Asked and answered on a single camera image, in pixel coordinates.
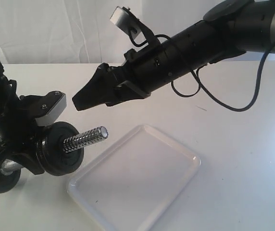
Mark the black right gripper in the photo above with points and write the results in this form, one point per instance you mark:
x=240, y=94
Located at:
x=111, y=86

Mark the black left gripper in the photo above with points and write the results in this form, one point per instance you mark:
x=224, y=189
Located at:
x=32, y=105

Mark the chrome threaded dumbbell bar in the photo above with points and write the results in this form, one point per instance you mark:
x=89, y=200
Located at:
x=82, y=140

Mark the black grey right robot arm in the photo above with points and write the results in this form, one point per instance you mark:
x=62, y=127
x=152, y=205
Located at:
x=230, y=29

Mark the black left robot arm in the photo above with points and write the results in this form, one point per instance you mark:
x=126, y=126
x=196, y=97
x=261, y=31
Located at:
x=17, y=131

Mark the white rectangular plastic tray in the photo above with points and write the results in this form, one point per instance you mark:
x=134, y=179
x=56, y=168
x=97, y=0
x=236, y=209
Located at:
x=131, y=184

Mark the white backdrop curtain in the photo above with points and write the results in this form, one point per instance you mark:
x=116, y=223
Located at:
x=80, y=31

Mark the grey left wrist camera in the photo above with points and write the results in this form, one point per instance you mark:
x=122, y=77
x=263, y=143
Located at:
x=51, y=110

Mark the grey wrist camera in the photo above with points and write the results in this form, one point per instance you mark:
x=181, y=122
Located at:
x=132, y=26
x=51, y=110

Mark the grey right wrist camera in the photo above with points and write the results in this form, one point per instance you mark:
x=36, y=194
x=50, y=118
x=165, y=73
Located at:
x=132, y=26

